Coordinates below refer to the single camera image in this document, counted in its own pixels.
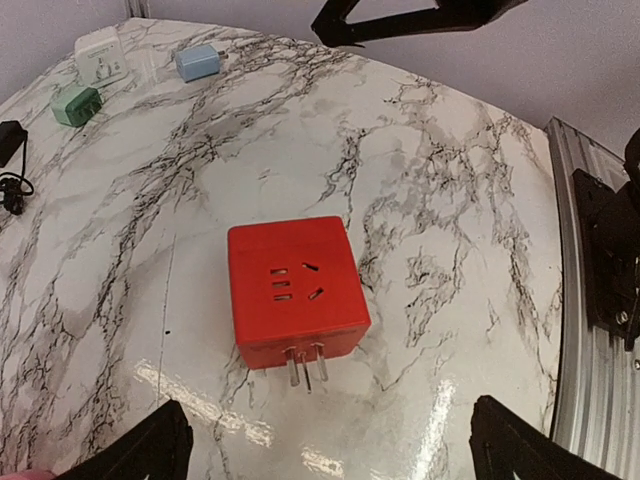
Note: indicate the white travel adapter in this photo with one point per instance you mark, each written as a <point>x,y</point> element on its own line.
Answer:
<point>100,58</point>

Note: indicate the green plug adapter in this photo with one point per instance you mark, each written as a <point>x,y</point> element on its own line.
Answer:
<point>76,105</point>

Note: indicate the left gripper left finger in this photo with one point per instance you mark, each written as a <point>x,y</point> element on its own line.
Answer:
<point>159,447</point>

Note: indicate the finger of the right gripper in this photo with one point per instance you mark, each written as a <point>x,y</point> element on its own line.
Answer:
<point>333,29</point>

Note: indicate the light blue plug adapter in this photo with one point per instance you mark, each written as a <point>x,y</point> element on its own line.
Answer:
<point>199,62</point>

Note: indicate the red cube socket adapter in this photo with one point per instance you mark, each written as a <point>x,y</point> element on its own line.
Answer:
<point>296,295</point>

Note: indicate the front aluminium rail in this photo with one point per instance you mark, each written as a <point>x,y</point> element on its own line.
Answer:
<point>593,363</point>

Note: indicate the pink triangular power strip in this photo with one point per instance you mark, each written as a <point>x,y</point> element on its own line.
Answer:
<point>30,474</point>

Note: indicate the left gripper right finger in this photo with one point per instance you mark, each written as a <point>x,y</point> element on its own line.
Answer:
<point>504,446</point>

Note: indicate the right aluminium frame post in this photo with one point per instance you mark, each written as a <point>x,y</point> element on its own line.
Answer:
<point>138,8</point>

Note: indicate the black adapter with cable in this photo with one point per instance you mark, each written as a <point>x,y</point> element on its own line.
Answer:
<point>15,187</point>

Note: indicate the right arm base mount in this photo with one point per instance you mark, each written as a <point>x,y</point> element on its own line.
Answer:
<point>609,229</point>

